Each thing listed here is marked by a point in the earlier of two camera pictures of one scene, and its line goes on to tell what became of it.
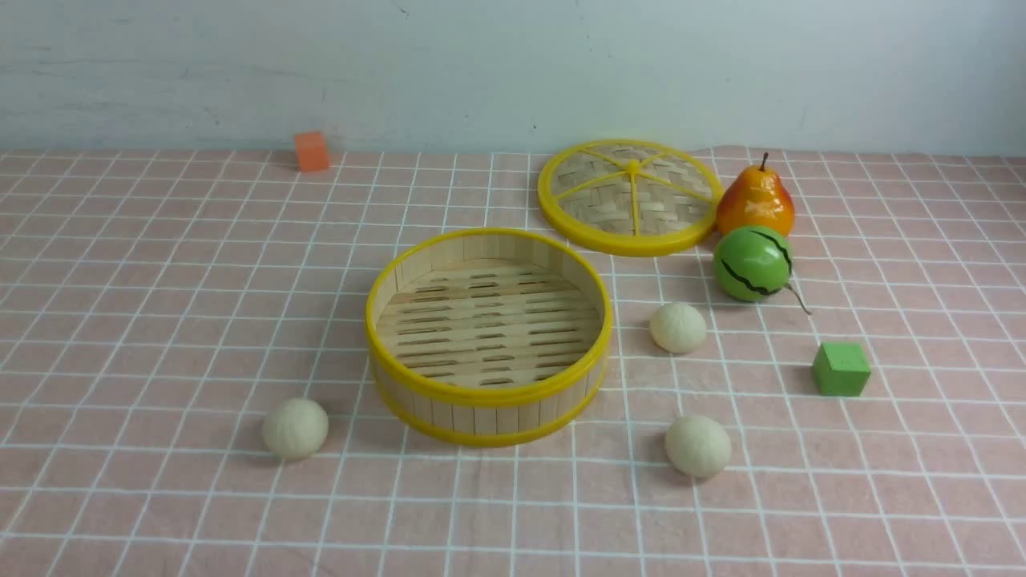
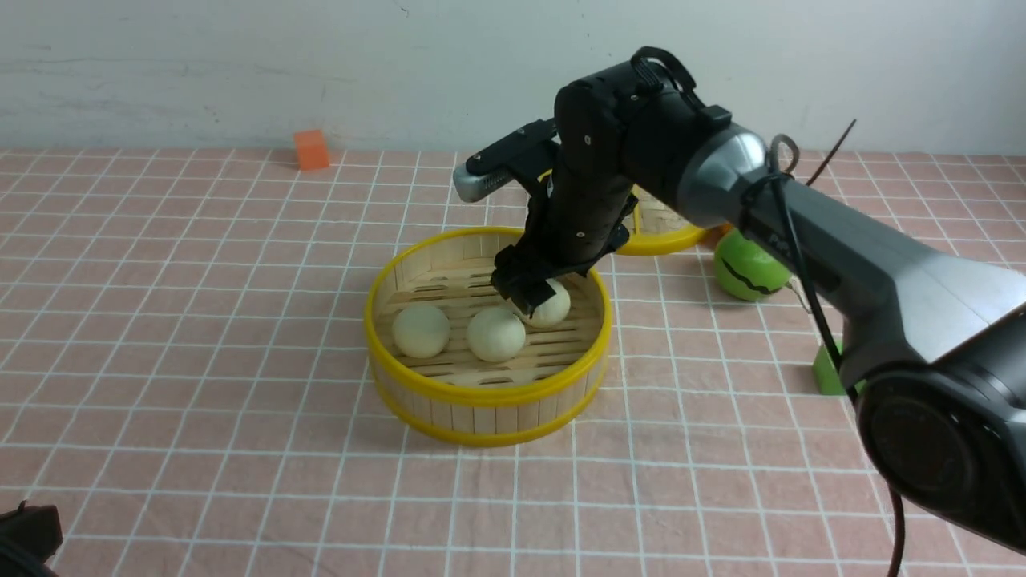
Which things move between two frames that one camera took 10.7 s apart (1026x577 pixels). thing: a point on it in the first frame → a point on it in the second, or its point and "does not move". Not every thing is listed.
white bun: [677, 328] → [552, 312]
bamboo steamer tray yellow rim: [489, 338] does not move
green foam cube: [841, 369] does not move
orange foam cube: [311, 151] does not move
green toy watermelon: [753, 263] does not move
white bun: [697, 445] → [495, 334]
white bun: [296, 429] → [421, 331]
